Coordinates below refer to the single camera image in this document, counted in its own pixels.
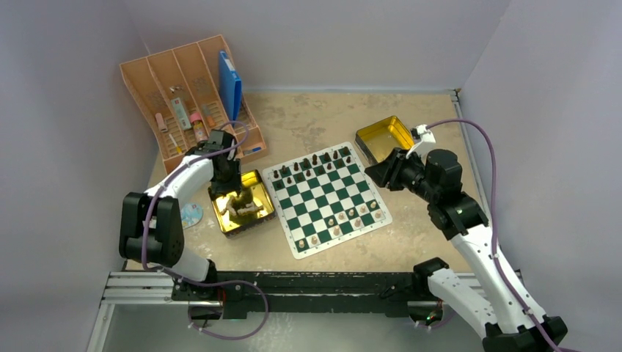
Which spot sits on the pink desk organizer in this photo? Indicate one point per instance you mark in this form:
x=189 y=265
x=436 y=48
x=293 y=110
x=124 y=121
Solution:
x=190 y=72

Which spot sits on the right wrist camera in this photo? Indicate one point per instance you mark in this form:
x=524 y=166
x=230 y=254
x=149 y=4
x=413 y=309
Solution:
x=424 y=142

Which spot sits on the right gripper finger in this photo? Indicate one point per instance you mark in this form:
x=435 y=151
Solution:
x=381 y=174
x=397 y=157

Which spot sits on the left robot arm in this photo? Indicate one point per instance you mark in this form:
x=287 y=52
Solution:
x=151 y=229

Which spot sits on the empty gold tin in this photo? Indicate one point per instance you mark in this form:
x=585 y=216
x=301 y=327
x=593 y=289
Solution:
x=377 y=140

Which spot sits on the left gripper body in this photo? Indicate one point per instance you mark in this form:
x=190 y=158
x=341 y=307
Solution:
x=228 y=181

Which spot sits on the blue round card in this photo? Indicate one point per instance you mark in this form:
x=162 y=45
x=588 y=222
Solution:
x=191 y=214

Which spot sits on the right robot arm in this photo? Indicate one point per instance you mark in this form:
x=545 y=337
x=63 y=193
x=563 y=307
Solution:
x=505 y=316

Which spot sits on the pink cap bottle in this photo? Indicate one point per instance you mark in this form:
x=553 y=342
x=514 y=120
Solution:
x=198 y=127

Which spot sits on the blue folder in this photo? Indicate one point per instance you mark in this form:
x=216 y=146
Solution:
x=230 y=86

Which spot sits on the grey green box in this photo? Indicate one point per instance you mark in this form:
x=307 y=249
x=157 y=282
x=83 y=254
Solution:
x=181 y=112

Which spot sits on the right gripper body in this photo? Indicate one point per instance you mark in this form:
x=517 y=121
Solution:
x=412 y=175

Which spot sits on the green white chess board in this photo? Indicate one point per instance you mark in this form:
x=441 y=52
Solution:
x=308 y=196

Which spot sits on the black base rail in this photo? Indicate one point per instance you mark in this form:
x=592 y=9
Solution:
x=392 y=294

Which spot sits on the pink eraser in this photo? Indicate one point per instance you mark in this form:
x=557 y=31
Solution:
x=162 y=125

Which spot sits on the gold tin with pieces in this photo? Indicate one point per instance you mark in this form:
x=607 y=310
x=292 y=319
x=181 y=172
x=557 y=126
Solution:
x=237 y=212

